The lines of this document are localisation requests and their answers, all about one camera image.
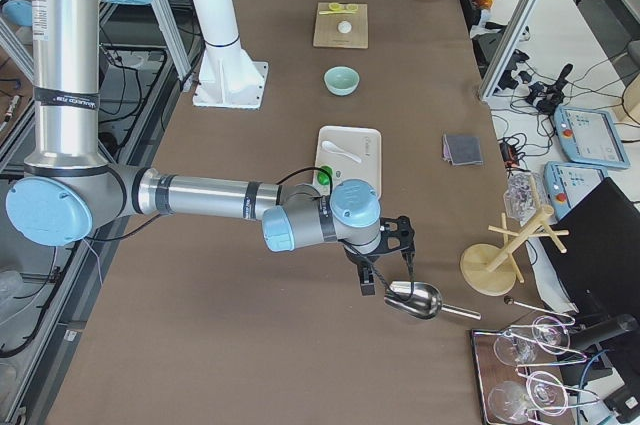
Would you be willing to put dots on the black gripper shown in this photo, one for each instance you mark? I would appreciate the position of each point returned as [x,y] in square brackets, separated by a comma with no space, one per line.
[363,263]

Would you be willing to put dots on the white ceramic spoon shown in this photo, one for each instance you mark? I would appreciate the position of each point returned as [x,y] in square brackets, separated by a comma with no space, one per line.
[332,148]

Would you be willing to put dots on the white steamed bun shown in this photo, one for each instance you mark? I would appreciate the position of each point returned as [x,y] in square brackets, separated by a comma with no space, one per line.
[344,27]

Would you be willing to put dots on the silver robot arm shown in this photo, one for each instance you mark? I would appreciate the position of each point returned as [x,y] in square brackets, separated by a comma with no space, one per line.
[17,12]
[69,189]

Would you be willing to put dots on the mint green bowl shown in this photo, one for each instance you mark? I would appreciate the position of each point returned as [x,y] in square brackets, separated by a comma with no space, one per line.
[341,80]

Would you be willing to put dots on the metal scoop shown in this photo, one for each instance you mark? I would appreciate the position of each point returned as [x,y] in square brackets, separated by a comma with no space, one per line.
[422,300]

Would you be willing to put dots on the green lime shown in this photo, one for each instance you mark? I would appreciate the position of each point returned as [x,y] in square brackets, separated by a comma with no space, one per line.
[324,175]

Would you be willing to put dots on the wooden mug tree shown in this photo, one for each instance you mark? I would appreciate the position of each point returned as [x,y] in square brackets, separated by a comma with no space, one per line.
[493,271]

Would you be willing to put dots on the cream plastic tray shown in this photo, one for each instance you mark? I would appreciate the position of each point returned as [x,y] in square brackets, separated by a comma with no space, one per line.
[364,143]

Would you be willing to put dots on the grey folded cloth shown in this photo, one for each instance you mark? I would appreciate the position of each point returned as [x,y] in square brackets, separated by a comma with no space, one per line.
[462,149]

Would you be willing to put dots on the clear glass jar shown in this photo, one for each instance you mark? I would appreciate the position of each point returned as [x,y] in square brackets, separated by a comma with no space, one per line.
[521,195]

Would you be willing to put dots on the lower teach pendant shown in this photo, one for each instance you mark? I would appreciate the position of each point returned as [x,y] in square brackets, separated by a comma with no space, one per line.
[568,183]

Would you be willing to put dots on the teach pendant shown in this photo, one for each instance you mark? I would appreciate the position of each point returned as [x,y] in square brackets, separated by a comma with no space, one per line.
[568,183]
[589,137]

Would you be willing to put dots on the black laptop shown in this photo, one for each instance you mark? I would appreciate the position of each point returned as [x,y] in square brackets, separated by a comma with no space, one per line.
[600,269]

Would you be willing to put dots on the bamboo cutting board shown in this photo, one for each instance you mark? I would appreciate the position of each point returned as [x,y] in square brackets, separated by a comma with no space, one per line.
[326,34]

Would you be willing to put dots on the upper teach pendant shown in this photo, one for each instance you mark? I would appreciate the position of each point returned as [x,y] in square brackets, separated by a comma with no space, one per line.
[589,137]

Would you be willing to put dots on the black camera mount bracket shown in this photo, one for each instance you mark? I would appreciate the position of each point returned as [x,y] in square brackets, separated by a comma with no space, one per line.
[396,235]

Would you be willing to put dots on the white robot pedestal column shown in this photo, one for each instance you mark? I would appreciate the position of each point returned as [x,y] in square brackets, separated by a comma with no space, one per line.
[228,77]

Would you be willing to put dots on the aluminium frame post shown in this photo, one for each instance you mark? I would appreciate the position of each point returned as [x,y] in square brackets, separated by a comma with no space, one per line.
[506,48]

